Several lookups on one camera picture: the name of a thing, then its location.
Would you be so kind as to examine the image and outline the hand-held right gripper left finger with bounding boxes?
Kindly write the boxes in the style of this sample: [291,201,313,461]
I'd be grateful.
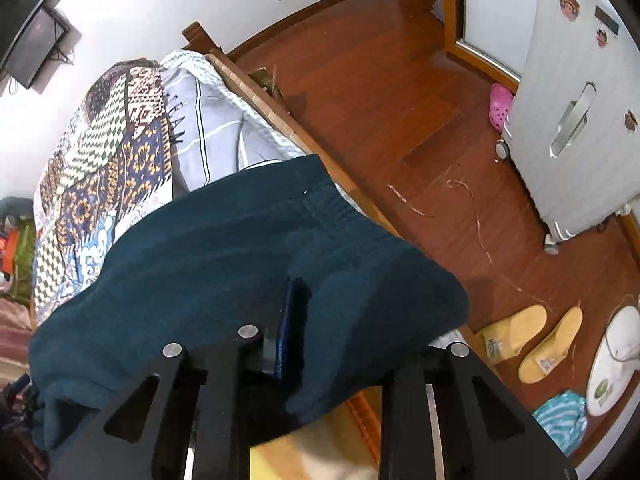
[47,276,313,480]

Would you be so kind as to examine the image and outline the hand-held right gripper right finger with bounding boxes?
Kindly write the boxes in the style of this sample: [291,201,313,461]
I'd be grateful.
[379,342,578,480]

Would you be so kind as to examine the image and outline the dark teal pants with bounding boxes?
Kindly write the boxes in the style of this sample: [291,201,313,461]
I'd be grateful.
[27,154,471,453]

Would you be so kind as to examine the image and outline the yellow floral quilt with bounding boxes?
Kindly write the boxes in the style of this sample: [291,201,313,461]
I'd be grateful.
[250,392,381,480]

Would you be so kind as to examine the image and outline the yellow slipper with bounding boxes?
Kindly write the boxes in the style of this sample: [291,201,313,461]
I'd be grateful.
[474,305,548,363]
[517,306,583,385]

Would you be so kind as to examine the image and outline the teal striped cloth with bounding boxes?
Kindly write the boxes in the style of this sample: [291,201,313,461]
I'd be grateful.
[531,391,588,456]

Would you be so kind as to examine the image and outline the thin straw strip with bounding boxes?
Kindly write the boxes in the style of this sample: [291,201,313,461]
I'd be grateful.
[446,178,494,265]
[387,184,436,218]

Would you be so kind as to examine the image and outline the grey striped bed sheet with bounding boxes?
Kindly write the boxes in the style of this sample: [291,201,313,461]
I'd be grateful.
[159,50,362,211]

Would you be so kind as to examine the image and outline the white fan base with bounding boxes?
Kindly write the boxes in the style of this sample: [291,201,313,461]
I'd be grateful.
[585,305,640,417]

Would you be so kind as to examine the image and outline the brown cardboard piece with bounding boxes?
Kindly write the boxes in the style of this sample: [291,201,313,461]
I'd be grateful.
[248,65,301,116]

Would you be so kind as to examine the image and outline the patchwork printed blanket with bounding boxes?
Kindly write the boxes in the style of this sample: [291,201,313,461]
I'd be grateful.
[32,59,177,326]

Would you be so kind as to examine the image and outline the green fabric bin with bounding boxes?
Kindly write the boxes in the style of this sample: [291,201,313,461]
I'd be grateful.
[12,220,37,306]

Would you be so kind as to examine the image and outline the grey neck pillow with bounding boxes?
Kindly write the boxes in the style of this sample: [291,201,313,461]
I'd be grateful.
[0,197,34,222]

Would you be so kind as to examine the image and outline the pink clog shoe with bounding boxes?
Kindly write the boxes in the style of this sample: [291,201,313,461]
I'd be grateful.
[487,82,515,133]

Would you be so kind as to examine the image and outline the white hard suitcase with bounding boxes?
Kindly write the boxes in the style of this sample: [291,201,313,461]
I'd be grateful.
[495,0,640,256]

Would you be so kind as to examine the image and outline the wooden wardrobe with white door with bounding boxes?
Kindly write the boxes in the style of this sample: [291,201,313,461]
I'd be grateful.
[440,0,543,93]

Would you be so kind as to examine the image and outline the wooden bed frame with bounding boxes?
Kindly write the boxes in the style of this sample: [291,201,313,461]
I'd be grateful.
[181,21,401,238]

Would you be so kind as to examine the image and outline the small black wall monitor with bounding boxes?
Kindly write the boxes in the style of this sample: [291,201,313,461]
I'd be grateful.
[7,7,71,89]

